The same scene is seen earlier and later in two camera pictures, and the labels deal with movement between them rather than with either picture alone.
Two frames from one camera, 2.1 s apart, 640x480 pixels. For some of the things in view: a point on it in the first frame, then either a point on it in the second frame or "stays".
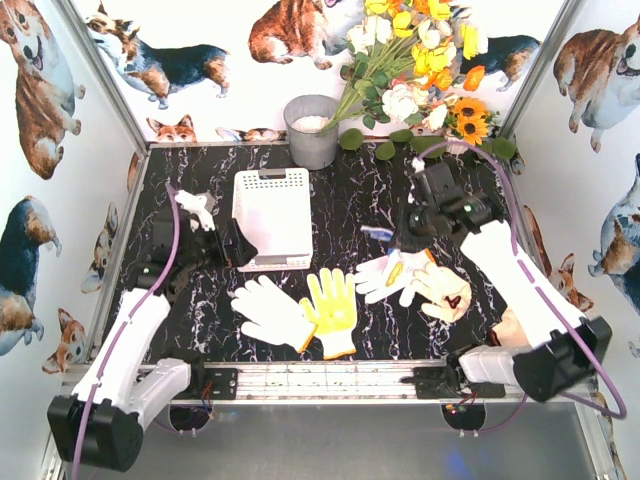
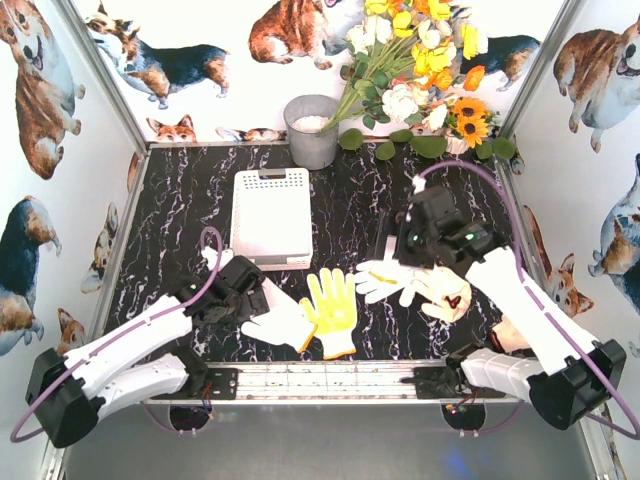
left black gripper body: x=230 y=242 → x=255 y=301
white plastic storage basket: x=274 y=209 stays
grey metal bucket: x=309 y=147 stays
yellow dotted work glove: x=334 y=310 stays
